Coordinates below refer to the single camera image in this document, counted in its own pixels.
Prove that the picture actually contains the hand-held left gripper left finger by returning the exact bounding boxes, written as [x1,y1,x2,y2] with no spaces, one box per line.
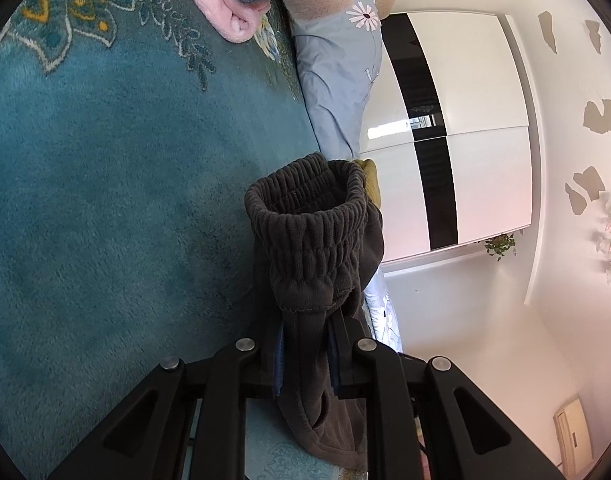
[48,317,286,480]

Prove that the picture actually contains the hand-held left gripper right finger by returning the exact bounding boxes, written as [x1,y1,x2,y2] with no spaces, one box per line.
[328,310,569,480]

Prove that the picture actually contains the dark grey pants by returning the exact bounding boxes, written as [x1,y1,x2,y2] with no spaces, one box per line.
[244,152,386,473]

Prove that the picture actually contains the light blue floral bedsheet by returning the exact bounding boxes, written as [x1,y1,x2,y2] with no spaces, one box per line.
[363,265,403,356]

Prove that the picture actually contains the yellow cloth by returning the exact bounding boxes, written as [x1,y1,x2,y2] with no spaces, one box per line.
[350,158,382,208]

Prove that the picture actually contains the green hanging plant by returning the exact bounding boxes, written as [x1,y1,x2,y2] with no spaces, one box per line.
[483,232,517,261]

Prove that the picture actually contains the teal floral blanket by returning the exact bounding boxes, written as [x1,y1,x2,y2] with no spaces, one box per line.
[0,0,376,480]

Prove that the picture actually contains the beige air conditioner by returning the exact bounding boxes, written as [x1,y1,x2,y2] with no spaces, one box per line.
[553,398,593,473]

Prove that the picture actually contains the light blue daisy pillow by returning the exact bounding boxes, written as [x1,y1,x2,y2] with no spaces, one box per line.
[290,0,383,158]

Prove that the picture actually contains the white wardrobe with black stripe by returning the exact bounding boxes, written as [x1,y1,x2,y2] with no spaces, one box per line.
[358,10,533,266]

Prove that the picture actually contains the pink folded garment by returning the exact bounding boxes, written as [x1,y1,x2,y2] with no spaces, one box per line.
[155,0,271,43]

